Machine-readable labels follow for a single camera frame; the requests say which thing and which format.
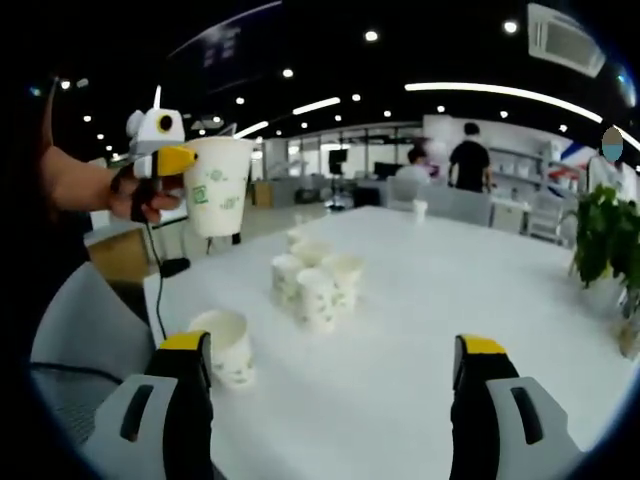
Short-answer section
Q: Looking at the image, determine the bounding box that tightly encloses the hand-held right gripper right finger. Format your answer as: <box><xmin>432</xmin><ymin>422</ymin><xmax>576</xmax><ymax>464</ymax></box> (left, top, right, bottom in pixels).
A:
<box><xmin>449</xmin><ymin>333</ymin><xmax>584</xmax><ymax>480</ymax></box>

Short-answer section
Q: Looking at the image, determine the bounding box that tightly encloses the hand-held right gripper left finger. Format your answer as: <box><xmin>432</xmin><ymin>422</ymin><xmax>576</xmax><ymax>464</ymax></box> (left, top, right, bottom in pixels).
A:
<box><xmin>82</xmin><ymin>329</ymin><xmax>216</xmax><ymax>480</ymax></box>

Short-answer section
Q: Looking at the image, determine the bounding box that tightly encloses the cluster of paper cups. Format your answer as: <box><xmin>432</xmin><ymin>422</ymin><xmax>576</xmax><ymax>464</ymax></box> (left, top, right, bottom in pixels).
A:
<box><xmin>270</xmin><ymin>227</ymin><xmax>366</xmax><ymax>334</ymax></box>

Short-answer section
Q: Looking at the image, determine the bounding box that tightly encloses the person's left hand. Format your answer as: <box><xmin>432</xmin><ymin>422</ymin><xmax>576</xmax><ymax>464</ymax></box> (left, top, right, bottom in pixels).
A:
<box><xmin>108</xmin><ymin>164</ymin><xmax>185</xmax><ymax>225</ymax></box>

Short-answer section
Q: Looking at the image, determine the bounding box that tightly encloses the straight ceiling light bar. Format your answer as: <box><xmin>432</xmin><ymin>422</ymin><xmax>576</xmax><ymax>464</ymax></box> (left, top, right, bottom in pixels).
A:
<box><xmin>292</xmin><ymin>97</ymin><xmax>342</xmax><ymax>116</ymax></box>
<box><xmin>233</xmin><ymin>120</ymin><xmax>270</xmax><ymax>140</ymax></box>

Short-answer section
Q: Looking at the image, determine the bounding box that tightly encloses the white top wooden cabinet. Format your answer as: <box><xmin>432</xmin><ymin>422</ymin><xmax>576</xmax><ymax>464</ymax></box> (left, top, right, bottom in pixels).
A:
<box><xmin>83</xmin><ymin>219</ymin><xmax>154</xmax><ymax>286</ymax></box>

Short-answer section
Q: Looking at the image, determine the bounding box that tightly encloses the white table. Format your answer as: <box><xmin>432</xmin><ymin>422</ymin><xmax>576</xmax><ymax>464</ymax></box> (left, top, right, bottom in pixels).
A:
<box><xmin>143</xmin><ymin>205</ymin><xmax>639</xmax><ymax>480</ymax></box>

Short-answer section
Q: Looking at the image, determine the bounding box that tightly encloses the row of office desks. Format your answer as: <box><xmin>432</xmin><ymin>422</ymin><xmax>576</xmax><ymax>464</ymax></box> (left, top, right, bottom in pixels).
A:
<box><xmin>252</xmin><ymin>149</ymin><xmax>396</xmax><ymax>209</ymax></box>

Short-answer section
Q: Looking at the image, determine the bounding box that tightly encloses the grey office chair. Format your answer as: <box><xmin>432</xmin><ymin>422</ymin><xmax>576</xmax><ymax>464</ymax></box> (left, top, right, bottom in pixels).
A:
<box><xmin>28</xmin><ymin>262</ymin><xmax>157</xmax><ymax>451</ymax></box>

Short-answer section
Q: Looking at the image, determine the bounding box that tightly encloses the person's own dark clothing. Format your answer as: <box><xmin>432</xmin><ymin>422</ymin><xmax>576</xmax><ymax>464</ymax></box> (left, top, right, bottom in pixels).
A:
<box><xmin>17</xmin><ymin>74</ymin><xmax>94</xmax><ymax>361</ymax></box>

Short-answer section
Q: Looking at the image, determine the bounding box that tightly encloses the grey chair back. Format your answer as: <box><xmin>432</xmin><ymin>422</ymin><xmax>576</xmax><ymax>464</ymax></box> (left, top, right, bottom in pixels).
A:
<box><xmin>387</xmin><ymin>175</ymin><xmax>422</xmax><ymax>207</ymax></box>
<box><xmin>417</xmin><ymin>187</ymin><xmax>494</xmax><ymax>227</ymax></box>

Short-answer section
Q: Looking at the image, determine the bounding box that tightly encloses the potted green plant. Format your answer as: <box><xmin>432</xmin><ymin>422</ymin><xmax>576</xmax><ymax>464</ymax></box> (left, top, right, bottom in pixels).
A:
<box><xmin>569</xmin><ymin>183</ymin><xmax>640</xmax><ymax>319</ymax></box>

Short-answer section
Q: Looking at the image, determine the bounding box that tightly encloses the group of round ceiling downlights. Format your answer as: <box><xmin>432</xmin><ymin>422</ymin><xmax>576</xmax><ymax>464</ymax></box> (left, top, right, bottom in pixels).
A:
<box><xmin>59</xmin><ymin>19</ymin><xmax>571</xmax><ymax>154</ymax></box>

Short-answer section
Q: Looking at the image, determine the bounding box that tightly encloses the curved ceiling light strip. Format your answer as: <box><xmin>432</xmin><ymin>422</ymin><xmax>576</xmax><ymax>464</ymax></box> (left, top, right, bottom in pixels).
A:
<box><xmin>403</xmin><ymin>82</ymin><xmax>640</xmax><ymax>151</ymax></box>

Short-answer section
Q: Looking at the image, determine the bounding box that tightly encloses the ceiling air conditioner vent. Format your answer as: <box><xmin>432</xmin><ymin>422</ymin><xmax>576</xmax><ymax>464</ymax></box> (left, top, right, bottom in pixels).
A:
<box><xmin>527</xmin><ymin>2</ymin><xmax>607</xmax><ymax>79</ymax></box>

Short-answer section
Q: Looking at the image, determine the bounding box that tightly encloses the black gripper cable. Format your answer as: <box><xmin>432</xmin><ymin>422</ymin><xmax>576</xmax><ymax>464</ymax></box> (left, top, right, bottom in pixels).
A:
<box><xmin>29</xmin><ymin>219</ymin><xmax>169</xmax><ymax>387</ymax></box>

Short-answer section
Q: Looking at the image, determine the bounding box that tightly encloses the white frame chair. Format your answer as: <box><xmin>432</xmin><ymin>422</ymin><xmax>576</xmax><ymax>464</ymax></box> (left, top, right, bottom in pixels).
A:
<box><xmin>527</xmin><ymin>192</ymin><xmax>569</xmax><ymax>244</ymax></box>

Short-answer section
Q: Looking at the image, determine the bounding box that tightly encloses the white wall shelf unit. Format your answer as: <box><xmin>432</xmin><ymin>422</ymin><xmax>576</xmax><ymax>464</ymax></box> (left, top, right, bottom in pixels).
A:
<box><xmin>489</xmin><ymin>144</ymin><xmax>551</xmax><ymax>194</ymax></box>

